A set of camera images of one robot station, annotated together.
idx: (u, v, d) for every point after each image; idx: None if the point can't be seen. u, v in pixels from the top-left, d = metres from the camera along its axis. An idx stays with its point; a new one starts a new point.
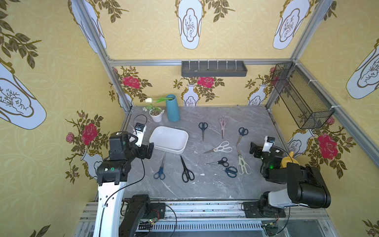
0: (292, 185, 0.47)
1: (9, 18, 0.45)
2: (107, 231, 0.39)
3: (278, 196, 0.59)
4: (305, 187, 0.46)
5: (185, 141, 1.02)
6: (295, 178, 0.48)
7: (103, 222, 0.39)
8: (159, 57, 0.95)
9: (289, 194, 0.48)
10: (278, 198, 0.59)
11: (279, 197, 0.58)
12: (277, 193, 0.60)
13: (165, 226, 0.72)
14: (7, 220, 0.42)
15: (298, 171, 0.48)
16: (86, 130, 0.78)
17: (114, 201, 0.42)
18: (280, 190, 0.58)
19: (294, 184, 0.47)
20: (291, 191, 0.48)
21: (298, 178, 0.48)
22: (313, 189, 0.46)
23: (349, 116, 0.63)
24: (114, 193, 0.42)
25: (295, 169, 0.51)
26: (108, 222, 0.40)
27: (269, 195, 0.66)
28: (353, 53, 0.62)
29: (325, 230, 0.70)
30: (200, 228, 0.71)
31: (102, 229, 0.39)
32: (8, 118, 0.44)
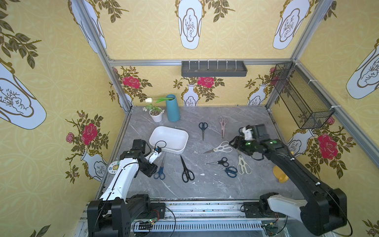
0: (313, 221, 0.42)
1: (9, 18, 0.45)
2: (120, 183, 0.48)
3: (283, 207, 0.57)
4: (328, 226, 0.41)
5: (186, 141, 1.01)
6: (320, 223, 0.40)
7: (119, 178, 0.49)
8: (159, 57, 0.95)
9: (307, 222, 0.45)
10: (283, 208, 0.57)
11: (285, 208, 0.56)
12: (282, 203, 0.58)
13: (165, 226, 0.72)
14: (6, 220, 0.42)
15: (326, 211, 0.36)
16: (86, 130, 0.78)
17: (130, 168, 0.55)
18: (282, 201, 0.59)
19: (316, 226, 0.42)
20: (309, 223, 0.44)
21: (323, 222, 0.41)
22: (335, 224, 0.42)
23: (349, 116, 0.63)
24: (130, 162, 0.56)
25: (323, 210, 0.40)
26: (123, 179, 0.49)
27: (269, 202, 0.65)
28: (353, 53, 0.62)
29: None
30: (200, 228, 0.71)
31: (116, 182, 0.48)
32: (8, 118, 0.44)
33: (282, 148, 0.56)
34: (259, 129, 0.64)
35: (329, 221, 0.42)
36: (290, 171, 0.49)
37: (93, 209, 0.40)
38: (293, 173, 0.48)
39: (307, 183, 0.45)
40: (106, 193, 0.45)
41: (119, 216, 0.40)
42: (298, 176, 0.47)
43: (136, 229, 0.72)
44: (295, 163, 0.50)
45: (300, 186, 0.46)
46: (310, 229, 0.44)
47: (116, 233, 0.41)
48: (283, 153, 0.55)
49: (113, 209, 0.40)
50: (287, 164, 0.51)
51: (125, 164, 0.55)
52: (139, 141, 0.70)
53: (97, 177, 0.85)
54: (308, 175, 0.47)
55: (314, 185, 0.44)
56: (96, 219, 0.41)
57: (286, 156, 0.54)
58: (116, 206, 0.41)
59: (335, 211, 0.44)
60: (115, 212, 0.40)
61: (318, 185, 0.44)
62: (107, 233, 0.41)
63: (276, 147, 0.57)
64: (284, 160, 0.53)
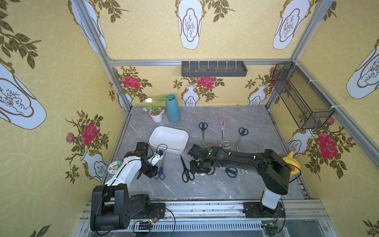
0: (276, 187, 0.46)
1: (9, 18, 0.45)
2: (124, 174, 0.51)
3: (270, 197, 0.58)
4: (284, 181, 0.48)
5: (185, 141, 1.02)
6: (279, 183, 0.46)
7: (123, 170, 0.53)
8: (159, 57, 0.95)
9: (274, 191, 0.49)
10: (269, 198, 0.59)
11: (272, 197, 0.57)
12: (267, 196, 0.59)
13: (165, 226, 0.72)
14: (7, 220, 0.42)
15: (273, 173, 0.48)
16: (86, 130, 0.78)
17: (133, 162, 0.58)
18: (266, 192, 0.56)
19: (280, 187, 0.46)
20: (276, 190, 0.48)
21: (280, 181, 0.47)
22: (285, 175, 0.49)
23: (349, 116, 0.63)
24: (133, 159, 0.60)
25: (271, 173, 0.46)
26: (126, 171, 0.53)
27: (264, 204, 0.64)
28: (353, 53, 0.62)
29: (325, 230, 0.70)
30: (199, 228, 0.71)
31: (121, 172, 0.52)
32: (8, 118, 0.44)
33: (218, 152, 0.62)
34: (195, 150, 0.68)
35: (283, 178, 0.48)
36: (234, 163, 0.55)
37: (97, 193, 0.43)
38: (235, 164, 0.54)
39: (250, 164, 0.51)
40: (111, 179, 0.48)
41: (122, 200, 0.43)
42: (241, 163, 0.53)
43: (137, 229, 0.72)
44: (233, 154, 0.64)
45: (247, 167, 0.51)
46: (281, 193, 0.47)
47: (117, 219, 0.42)
48: (221, 154, 0.60)
49: (117, 193, 0.43)
50: (228, 160, 0.57)
51: (129, 160, 0.59)
52: (143, 143, 0.75)
53: (97, 177, 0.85)
54: (246, 157, 0.54)
55: (254, 162, 0.51)
56: (98, 203, 0.42)
57: (225, 155, 0.59)
58: (120, 190, 0.43)
59: (278, 165, 0.49)
60: (118, 196, 0.43)
61: (255, 159, 0.51)
62: (108, 220, 0.42)
63: (215, 154, 0.62)
64: (225, 159, 0.57)
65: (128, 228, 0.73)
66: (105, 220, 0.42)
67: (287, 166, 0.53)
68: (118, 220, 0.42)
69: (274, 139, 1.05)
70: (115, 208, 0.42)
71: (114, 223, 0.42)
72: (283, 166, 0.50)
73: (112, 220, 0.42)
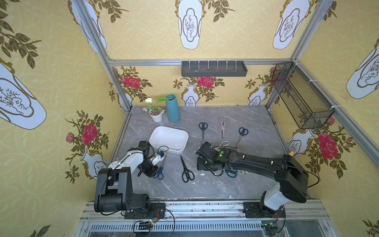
0: (294, 195, 0.44)
1: (9, 18, 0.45)
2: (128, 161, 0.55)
3: (276, 200, 0.57)
4: (303, 189, 0.46)
5: (185, 141, 1.02)
6: (298, 190, 0.44)
7: (127, 158, 0.57)
8: (159, 57, 0.95)
9: (291, 198, 0.47)
10: (276, 201, 0.58)
11: (279, 200, 0.56)
12: (272, 199, 0.58)
13: (165, 226, 0.72)
14: (7, 220, 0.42)
15: (293, 179, 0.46)
16: (86, 130, 0.78)
17: (136, 154, 0.63)
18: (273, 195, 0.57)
19: (298, 195, 0.44)
20: (293, 198, 0.46)
21: (299, 188, 0.45)
22: (304, 181, 0.47)
23: (349, 116, 0.63)
24: (137, 151, 0.65)
25: (290, 180, 0.44)
26: (130, 159, 0.56)
27: (266, 205, 0.64)
28: (353, 53, 0.62)
29: (325, 230, 0.70)
30: (200, 228, 0.71)
31: (125, 160, 0.55)
32: (8, 118, 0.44)
33: (230, 155, 0.59)
34: (204, 150, 0.65)
35: (301, 185, 0.46)
36: (248, 167, 0.52)
37: (102, 175, 0.46)
38: (249, 168, 0.52)
39: (267, 169, 0.48)
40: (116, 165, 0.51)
41: (125, 181, 0.46)
42: (256, 168, 0.50)
43: (137, 229, 0.72)
44: (246, 158, 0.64)
45: (262, 172, 0.49)
46: (298, 201, 0.46)
47: (120, 201, 0.44)
48: (234, 158, 0.57)
49: (121, 175, 0.46)
50: (242, 164, 0.54)
51: (133, 152, 0.64)
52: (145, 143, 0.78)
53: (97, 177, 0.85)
54: (262, 162, 0.51)
55: (272, 168, 0.48)
56: (103, 185, 0.45)
57: (238, 158, 0.57)
58: (124, 172, 0.46)
59: (296, 171, 0.47)
60: (122, 178, 0.46)
61: (273, 165, 0.48)
62: (112, 201, 0.44)
63: (228, 157, 0.59)
64: (238, 163, 0.55)
65: (128, 228, 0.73)
66: (109, 201, 0.44)
67: (305, 174, 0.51)
68: (121, 203, 0.44)
69: (274, 139, 1.05)
70: (119, 189, 0.45)
71: (117, 205, 0.44)
72: (301, 172, 0.48)
73: (115, 202, 0.44)
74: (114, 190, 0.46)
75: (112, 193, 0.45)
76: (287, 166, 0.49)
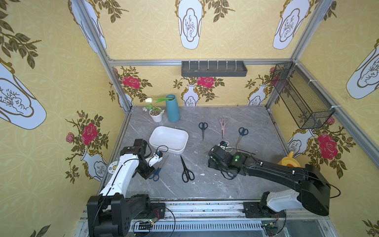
0: (316, 207, 0.43)
1: (9, 18, 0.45)
2: (121, 179, 0.48)
3: (284, 204, 0.57)
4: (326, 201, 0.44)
5: (186, 141, 1.01)
6: (321, 203, 0.42)
7: (119, 174, 0.50)
8: (159, 57, 0.95)
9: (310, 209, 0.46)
10: (282, 205, 0.58)
11: (285, 204, 0.56)
12: (280, 203, 0.58)
13: (165, 226, 0.72)
14: (7, 220, 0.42)
15: (317, 191, 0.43)
16: (86, 130, 0.77)
17: (131, 164, 0.55)
18: (281, 200, 0.57)
19: (321, 208, 0.42)
20: (314, 209, 0.45)
21: (322, 201, 0.43)
22: (327, 193, 0.46)
23: (349, 116, 0.63)
24: (129, 159, 0.56)
25: (315, 192, 0.42)
26: (123, 173, 0.50)
27: (269, 206, 0.64)
28: (353, 53, 0.62)
29: (325, 230, 0.70)
30: (200, 228, 0.71)
31: (117, 177, 0.48)
32: (8, 118, 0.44)
33: (246, 160, 0.58)
34: (219, 153, 0.63)
35: (324, 197, 0.45)
36: (266, 174, 0.51)
37: (94, 203, 0.41)
38: (267, 176, 0.50)
39: (288, 178, 0.47)
40: (106, 188, 0.45)
41: (118, 211, 0.40)
42: (275, 176, 0.49)
43: (137, 229, 0.72)
44: (265, 165, 0.53)
45: (282, 180, 0.47)
46: (318, 213, 0.45)
47: (116, 228, 0.41)
48: (251, 164, 0.56)
49: (112, 204, 0.40)
50: (260, 172, 0.52)
51: (125, 160, 0.55)
52: (141, 141, 0.71)
53: (97, 177, 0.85)
54: (283, 171, 0.49)
55: (293, 177, 0.46)
56: (96, 213, 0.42)
57: (255, 164, 0.55)
58: (116, 202, 0.41)
59: (319, 183, 0.47)
60: (114, 207, 0.40)
61: (294, 174, 0.47)
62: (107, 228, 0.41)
63: (244, 163, 0.57)
64: (256, 170, 0.53)
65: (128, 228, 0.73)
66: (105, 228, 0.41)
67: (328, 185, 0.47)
68: (118, 229, 0.41)
69: (274, 139, 1.05)
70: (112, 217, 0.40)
71: (113, 232, 0.41)
72: (324, 184, 0.46)
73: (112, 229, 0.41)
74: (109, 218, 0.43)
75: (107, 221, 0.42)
76: (309, 176, 0.48)
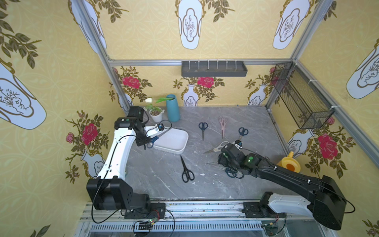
0: (328, 220, 0.43)
1: (9, 18, 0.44)
2: (118, 160, 0.46)
3: (288, 208, 0.56)
4: (340, 216, 0.43)
5: (186, 141, 1.01)
6: (333, 216, 0.41)
7: (114, 156, 0.46)
8: (159, 57, 0.95)
9: (322, 222, 0.45)
10: (285, 208, 0.58)
11: (289, 209, 0.56)
12: (285, 207, 0.57)
13: (165, 226, 0.72)
14: (7, 220, 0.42)
15: (331, 204, 0.42)
16: (86, 130, 0.78)
17: (126, 140, 0.51)
18: (287, 204, 0.56)
19: (333, 221, 0.42)
20: (325, 222, 0.44)
21: (335, 214, 0.42)
22: (342, 209, 0.44)
23: (349, 116, 0.63)
24: (125, 135, 0.51)
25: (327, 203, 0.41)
26: (120, 155, 0.47)
27: (271, 206, 0.63)
28: (353, 53, 0.62)
29: (325, 230, 0.70)
30: (200, 228, 0.71)
31: (113, 159, 0.46)
32: (8, 118, 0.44)
33: (260, 162, 0.57)
34: (232, 151, 0.63)
35: (338, 211, 0.43)
36: (279, 179, 0.50)
37: (93, 186, 0.40)
38: (280, 180, 0.50)
39: (302, 187, 0.46)
40: (104, 170, 0.43)
41: (119, 192, 0.41)
42: (288, 182, 0.48)
43: (137, 229, 0.72)
44: (279, 170, 0.53)
45: (295, 188, 0.47)
46: (329, 226, 0.44)
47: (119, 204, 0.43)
48: (264, 166, 0.55)
49: (113, 187, 0.40)
50: (274, 176, 0.52)
51: (121, 135, 0.51)
52: (137, 109, 0.63)
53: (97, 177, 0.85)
54: (297, 178, 0.48)
55: (308, 186, 0.45)
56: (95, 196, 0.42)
57: (269, 168, 0.54)
58: (115, 185, 0.41)
59: (334, 196, 0.46)
60: (115, 190, 0.41)
61: (310, 183, 0.46)
62: (110, 203, 0.44)
63: (257, 164, 0.57)
64: (269, 174, 0.53)
65: (128, 228, 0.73)
66: (108, 203, 0.44)
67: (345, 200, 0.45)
68: (121, 204, 0.43)
69: (274, 139, 1.05)
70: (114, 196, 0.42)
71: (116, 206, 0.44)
72: (340, 198, 0.45)
73: (115, 204, 0.44)
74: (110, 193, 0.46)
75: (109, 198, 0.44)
76: (325, 188, 0.47)
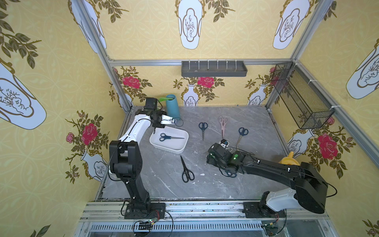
0: (311, 204, 0.43)
1: (9, 18, 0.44)
2: (135, 132, 0.57)
3: (282, 203, 0.57)
4: (322, 199, 0.44)
5: (186, 141, 1.01)
6: (316, 200, 0.43)
7: (134, 127, 0.58)
8: (159, 57, 0.95)
9: (307, 208, 0.46)
10: (280, 204, 0.58)
11: (284, 204, 0.56)
12: (278, 202, 0.58)
13: (165, 226, 0.72)
14: (7, 220, 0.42)
15: (311, 189, 0.46)
16: (86, 130, 0.78)
17: (143, 122, 0.63)
18: (280, 199, 0.57)
19: (316, 206, 0.43)
20: (310, 208, 0.45)
21: (316, 197, 0.43)
22: (322, 191, 0.46)
23: (349, 116, 0.63)
24: (143, 117, 0.64)
25: (309, 189, 0.43)
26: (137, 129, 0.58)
27: (268, 205, 0.64)
28: (353, 53, 0.62)
29: (325, 231, 0.70)
30: (200, 229, 0.71)
31: (132, 130, 0.57)
32: (8, 118, 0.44)
33: (245, 158, 0.59)
34: (219, 150, 0.64)
35: (320, 195, 0.45)
36: (263, 172, 0.52)
37: (113, 145, 0.50)
38: (265, 173, 0.51)
39: (284, 176, 0.47)
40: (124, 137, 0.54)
41: (134, 154, 0.50)
42: (272, 174, 0.50)
43: (137, 229, 0.72)
44: (262, 163, 0.54)
45: (280, 178, 0.48)
46: (315, 211, 0.45)
47: (131, 168, 0.51)
48: (248, 162, 0.57)
49: (130, 148, 0.49)
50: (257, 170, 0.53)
51: (139, 118, 0.63)
52: (153, 99, 0.76)
53: (97, 177, 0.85)
54: (279, 168, 0.50)
55: (288, 175, 0.47)
56: (114, 155, 0.50)
57: (252, 163, 0.56)
58: (132, 147, 0.50)
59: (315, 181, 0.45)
60: (131, 151, 0.49)
61: (290, 172, 0.47)
62: (124, 167, 0.51)
63: (242, 161, 0.59)
64: (253, 168, 0.54)
65: (128, 228, 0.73)
66: (121, 167, 0.51)
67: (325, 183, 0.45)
68: (132, 169, 0.51)
69: (274, 139, 1.05)
70: (129, 159, 0.50)
71: (128, 170, 0.51)
72: (321, 182, 0.47)
73: (127, 168, 0.51)
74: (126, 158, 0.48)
75: (124, 161, 0.52)
76: (306, 175, 0.48)
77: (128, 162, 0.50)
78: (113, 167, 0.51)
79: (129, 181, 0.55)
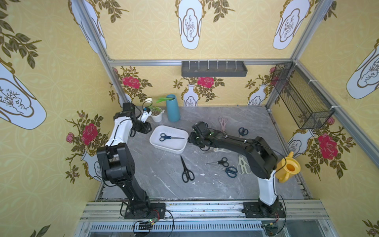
0: (258, 169, 0.52)
1: (9, 18, 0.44)
2: (120, 134, 0.55)
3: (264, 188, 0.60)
4: (267, 166, 0.53)
5: (185, 141, 1.02)
6: (261, 167, 0.52)
7: (118, 130, 0.57)
8: (159, 57, 0.95)
9: (255, 173, 0.54)
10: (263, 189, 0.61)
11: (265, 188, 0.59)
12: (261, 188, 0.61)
13: (165, 226, 0.72)
14: (7, 220, 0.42)
15: (258, 157, 0.57)
16: (86, 130, 0.78)
17: (126, 122, 0.62)
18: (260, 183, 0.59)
19: (261, 171, 0.52)
20: (257, 172, 0.53)
21: (261, 163, 0.53)
22: (270, 161, 0.55)
23: (349, 116, 0.63)
24: (124, 119, 0.62)
25: (255, 156, 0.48)
26: (122, 130, 0.57)
27: (261, 198, 0.66)
28: (353, 53, 0.62)
29: (325, 231, 0.70)
30: (200, 229, 0.71)
31: (117, 133, 0.55)
32: (8, 118, 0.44)
33: (218, 134, 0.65)
34: (200, 127, 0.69)
35: (266, 163, 0.54)
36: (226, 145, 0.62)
37: (101, 152, 0.48)
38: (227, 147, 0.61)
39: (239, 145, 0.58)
40: (109, 140, 0.52)
41: (126, 156, 0.50)
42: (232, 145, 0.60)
43: (136, 229, 0.72)
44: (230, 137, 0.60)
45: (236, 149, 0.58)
46: (260, 175, 0.53)
47: (125, 169, 0.50)
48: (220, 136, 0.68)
49: (120, 151, 0.48)
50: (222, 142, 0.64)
51: (120, 120, 0.62)
52: (129, 104, 0.75)
53: (97, 177, 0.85)
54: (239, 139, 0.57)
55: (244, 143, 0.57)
56: (105, 161, 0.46)
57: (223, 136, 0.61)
58: (122, 148, 0.49)
59: (265, 152, 0.55)
60: (122, 154, 0.49)
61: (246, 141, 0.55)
62: (118, 170, 0.50)
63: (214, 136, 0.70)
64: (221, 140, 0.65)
65: (128, 228, 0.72)
66: (115, 171, 0.50)
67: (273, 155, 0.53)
68: (126, 170, 0.50)
69: (274, 139, 1.05)
70: (121, 162, 0.49)
71: (122, 173, 0.50)
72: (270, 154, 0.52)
73: (121, 171, 0.50)
74: (117, 162, 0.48)
75: (117, 166, 0.51)
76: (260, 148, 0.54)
77: (121, 165, 0.49)
78: (105, 174, 0.49)
79: (126, 184, 0.54)
